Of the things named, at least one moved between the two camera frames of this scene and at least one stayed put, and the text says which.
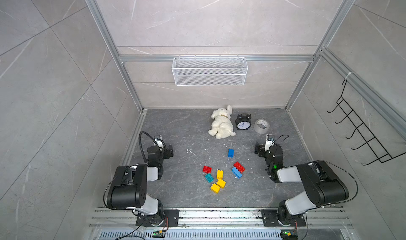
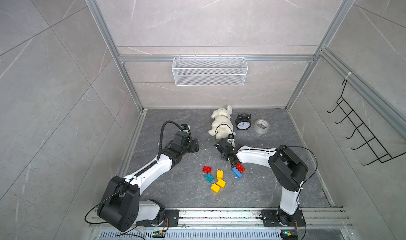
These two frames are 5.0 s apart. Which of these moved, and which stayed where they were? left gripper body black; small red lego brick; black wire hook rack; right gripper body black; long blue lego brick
Moved: right gripper body black; left gripper body black
Stayed: long blue lego brick; black wire hook rack; small red lego brick
